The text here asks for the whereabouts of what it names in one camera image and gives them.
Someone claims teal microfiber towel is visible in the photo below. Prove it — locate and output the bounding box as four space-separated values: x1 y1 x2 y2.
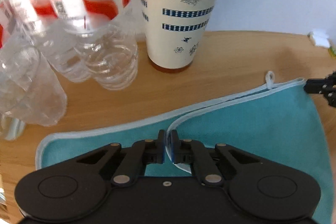
35 72 334 223

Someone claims small green yellow object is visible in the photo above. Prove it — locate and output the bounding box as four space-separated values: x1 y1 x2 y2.
328 47 336 59

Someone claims clear textured plastic cup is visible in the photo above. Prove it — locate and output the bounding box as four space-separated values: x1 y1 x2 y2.
1 42 67 127

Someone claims small glass jar white lid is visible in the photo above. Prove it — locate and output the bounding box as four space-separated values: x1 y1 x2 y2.
0 114 26 141

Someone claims right water bottle red label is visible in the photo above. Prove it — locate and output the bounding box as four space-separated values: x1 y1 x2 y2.
50 0 138 90

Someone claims water bottle red label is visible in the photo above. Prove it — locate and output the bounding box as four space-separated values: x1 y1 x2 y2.
8 0 91 83
50 0 138 90

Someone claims middle water bottle red label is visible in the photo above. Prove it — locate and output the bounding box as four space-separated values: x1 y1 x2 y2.
8 0 91 83

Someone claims white box by wall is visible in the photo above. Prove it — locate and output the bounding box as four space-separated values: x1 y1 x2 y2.
307 30 330 48

